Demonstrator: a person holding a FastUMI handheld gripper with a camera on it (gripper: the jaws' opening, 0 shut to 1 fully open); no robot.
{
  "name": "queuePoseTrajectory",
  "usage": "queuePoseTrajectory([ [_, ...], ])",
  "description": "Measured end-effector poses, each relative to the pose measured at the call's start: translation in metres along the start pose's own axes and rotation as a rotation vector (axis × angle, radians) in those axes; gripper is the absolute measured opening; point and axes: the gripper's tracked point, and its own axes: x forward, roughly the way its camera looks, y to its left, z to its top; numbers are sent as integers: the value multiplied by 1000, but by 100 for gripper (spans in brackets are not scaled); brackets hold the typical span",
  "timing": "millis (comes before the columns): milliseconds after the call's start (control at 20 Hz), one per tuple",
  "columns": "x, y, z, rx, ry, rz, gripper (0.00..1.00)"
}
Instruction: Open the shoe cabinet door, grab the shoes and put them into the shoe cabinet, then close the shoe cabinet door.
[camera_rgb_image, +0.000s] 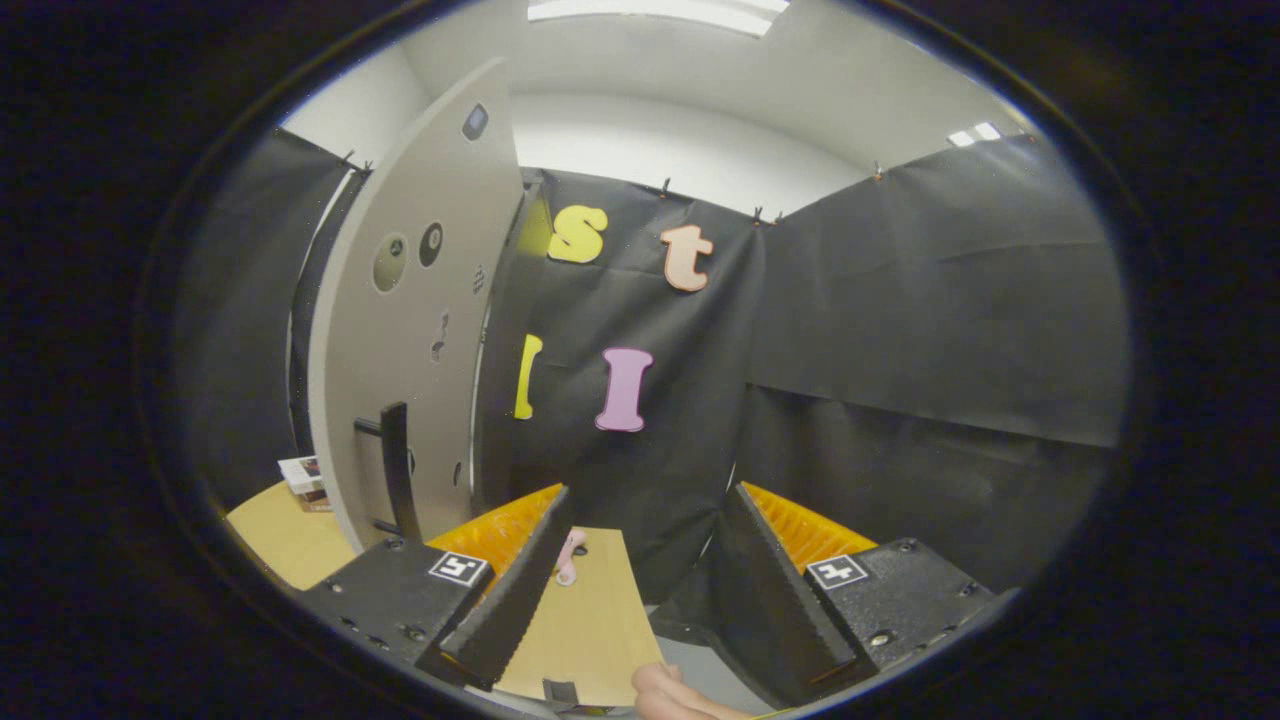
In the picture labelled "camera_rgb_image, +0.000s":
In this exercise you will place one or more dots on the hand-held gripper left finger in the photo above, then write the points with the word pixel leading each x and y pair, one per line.
pixel 515 600

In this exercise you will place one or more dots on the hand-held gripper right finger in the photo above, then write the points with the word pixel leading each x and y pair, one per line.
pixel 780 600

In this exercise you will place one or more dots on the dark grey shoe cabinet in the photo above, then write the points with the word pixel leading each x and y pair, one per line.
pixel 498 400

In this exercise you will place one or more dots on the light grey shoe cabinet door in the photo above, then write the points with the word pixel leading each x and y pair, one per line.
pixel 380 360

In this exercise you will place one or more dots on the pink plush toy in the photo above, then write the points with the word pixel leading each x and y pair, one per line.
pixel 568 565

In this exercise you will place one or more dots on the brown book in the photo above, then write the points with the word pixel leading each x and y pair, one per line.
pixel 315 502

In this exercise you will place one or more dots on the black backdrop cloth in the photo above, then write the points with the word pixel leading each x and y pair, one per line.
pixel 900 350

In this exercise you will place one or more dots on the small ceiling light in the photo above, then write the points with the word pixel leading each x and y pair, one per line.
pixel 975 134

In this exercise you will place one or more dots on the long ceiling light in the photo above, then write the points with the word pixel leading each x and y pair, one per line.
pixel 650 8

